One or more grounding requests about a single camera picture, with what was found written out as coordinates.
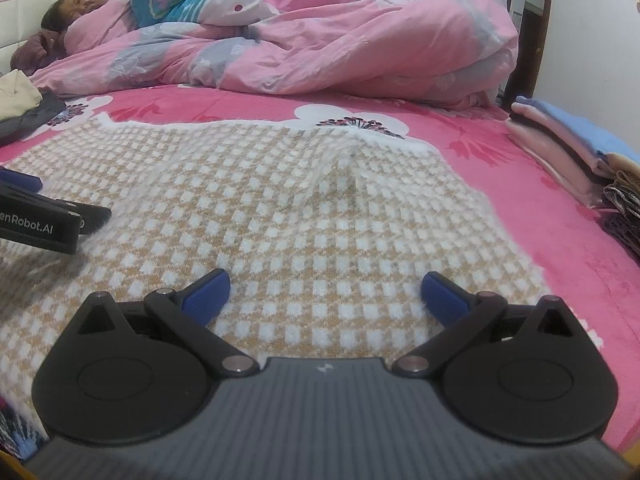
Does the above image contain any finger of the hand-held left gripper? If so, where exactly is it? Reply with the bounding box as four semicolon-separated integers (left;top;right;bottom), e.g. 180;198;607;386
50;200;113;235
0;167;43;193

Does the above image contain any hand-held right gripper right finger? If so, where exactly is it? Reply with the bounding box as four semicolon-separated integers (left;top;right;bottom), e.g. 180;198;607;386
391;271;576;377

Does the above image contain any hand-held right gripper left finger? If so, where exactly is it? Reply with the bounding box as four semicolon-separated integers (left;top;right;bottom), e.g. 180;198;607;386
77;268;261;378

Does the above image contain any beige white checked coat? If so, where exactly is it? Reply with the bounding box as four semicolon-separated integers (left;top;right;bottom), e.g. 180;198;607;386
0;112;603;461

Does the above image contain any stack of folded clothes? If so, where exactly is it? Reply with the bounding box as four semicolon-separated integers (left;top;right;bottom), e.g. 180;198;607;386
507;105;613;206

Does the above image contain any dark grey garment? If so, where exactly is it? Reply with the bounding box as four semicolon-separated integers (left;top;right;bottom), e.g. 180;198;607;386
0;91;68;146

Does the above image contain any pink flower bed blanket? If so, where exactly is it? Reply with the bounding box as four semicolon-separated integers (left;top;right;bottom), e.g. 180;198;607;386
0;82;640;480

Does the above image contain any dark patterned folded cloth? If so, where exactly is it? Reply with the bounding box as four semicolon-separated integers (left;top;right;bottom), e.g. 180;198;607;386
602;170;640;256

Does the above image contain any blue folded cloth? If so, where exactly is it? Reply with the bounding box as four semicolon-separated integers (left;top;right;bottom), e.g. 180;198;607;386
515;96;640;158

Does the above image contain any tan folded cloth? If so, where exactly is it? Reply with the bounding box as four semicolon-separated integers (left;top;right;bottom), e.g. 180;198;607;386
607;152;640;181

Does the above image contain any pink floral duvet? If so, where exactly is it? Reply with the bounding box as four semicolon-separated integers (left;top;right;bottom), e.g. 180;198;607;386
30;0;520;110

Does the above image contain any brown wooden door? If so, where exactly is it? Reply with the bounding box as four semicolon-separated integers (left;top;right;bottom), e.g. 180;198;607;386
505;0;556;106

